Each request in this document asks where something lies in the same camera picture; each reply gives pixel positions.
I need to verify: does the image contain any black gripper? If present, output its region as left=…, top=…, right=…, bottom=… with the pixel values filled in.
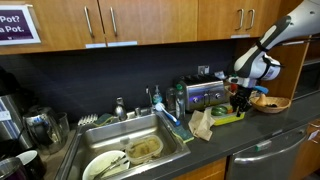
left=229, top=87, right=255, bottom=118

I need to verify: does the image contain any yellow plastic lunchbox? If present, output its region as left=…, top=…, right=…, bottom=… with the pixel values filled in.
left=204, top=103, right=246, bottom=127

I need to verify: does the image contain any green bell pepper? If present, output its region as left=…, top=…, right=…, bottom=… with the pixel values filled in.
left=210, top=105, right=230, bottom=117

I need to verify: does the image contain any white cup red label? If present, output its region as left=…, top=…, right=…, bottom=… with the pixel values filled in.
left=229, top=75, right=240, bottom=93

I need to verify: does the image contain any tan pear-shaped gourd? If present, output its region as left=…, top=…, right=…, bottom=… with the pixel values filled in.
left=255, top=93, right=270, bottom=108

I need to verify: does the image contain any wicker basket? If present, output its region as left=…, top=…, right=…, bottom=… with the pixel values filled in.
left=249, top=95, right=292, bottom=115

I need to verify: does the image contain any stainless steel toaster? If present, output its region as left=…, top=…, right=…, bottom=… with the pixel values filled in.
left=178, top=73, right=227, bottom=113

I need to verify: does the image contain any stainless steel dishwasher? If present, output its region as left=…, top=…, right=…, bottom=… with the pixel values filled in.
left=225, top=124, right=308, bottom=180

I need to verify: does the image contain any clear bottle green cap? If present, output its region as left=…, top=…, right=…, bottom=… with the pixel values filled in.
left=174, top=83, right=187, bottom=120

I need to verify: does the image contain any green yellow sponge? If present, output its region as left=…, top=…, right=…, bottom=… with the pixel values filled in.
left=93, top=113, right=116, bottom=127
left=171, top=124, right=195, bottom=144

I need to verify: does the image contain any clear empty bottle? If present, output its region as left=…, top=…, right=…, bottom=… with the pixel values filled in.
left=165, top=87, right=177, bottom=113

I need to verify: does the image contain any steel black microwave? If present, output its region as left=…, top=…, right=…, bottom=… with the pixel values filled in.
left=293, top=61, right=320, bottom=101

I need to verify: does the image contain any wooden lower cabinet door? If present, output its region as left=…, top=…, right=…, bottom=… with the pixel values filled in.
left=171, top=156, right=228, bottom=180

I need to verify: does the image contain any wooden cabinet door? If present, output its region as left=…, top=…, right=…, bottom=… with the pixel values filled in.
left=98, top=0, right=200, bottom=47
left=247, top=0, right=284, bottom=39
left=197, top=0, right=249, bottom=42
left=171, top=156, right=228, bottom=180
left=0, top=0, right=108, bottom=56

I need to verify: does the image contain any white blue dish brush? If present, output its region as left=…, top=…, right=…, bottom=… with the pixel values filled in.
left=154, top=102, right=181, bottom=127

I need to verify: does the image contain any wooden lower drawer front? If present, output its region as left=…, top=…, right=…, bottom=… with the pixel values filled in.
left=289, top=118, right=320, bottom=180

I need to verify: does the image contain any clear soap dispenser bottle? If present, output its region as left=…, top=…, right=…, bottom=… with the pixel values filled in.
left=152, top=84, right=164, bottom=105

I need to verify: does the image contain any thin chrome spout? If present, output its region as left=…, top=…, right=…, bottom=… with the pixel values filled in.
left=145, top=85, right=155, bottom=115

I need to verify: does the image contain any chrome faucet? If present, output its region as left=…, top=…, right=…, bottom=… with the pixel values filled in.
left=114, top=96, right=129, bottom=122

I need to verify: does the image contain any stainless steel sink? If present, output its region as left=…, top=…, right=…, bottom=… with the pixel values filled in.
left=54, top=111, right=192, bottom=180

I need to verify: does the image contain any metal fork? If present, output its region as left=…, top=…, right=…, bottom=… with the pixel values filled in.
left=93, top=155, right=130, bottom=180

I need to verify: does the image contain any white plate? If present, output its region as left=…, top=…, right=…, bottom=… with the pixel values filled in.
left=82, top=149, right=130, bottom=180

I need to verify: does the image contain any white slotted rack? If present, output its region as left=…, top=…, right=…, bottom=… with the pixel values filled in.
left=77, top=113, right=99, bottom=127

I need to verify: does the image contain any clear glass cup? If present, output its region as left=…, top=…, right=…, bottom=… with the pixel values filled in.
left=54, top=112, right=71, bottom=141

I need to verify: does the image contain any steel kettle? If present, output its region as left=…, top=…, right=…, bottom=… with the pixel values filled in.
left=22, top=105, right=66, bottom=155

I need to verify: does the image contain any black mug white inside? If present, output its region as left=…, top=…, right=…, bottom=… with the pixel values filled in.
left=15, top=149, right=48, bottom=180

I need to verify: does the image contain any black steel coffee machine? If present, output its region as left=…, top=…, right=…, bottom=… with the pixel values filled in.
left=0, top=66, right=35, bottom=162

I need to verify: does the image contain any dark purple cup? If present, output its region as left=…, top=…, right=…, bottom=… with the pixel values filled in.
left=0, top=157, right=30, bottom=180

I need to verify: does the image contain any purple white framed sign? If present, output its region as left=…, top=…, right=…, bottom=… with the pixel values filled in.
left=0, top=4, right=42, bottom=46

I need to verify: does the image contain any blue wrist camera block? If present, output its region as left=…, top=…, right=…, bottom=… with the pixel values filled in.
left=252, top=85, right=270, bottom=95

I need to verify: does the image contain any steel wall outlet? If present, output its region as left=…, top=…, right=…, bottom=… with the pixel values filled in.
left=197, top=64, right=211, bottom=76

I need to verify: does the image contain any metal cabinet handle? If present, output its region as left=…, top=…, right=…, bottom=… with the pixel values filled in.
left=246, top=8, right=257, bottom=31
left=235, top=8, right=246, bottom=32
left=110, top=6, right=119, bottom=37
left=83, top=5, right=95, bottom=38

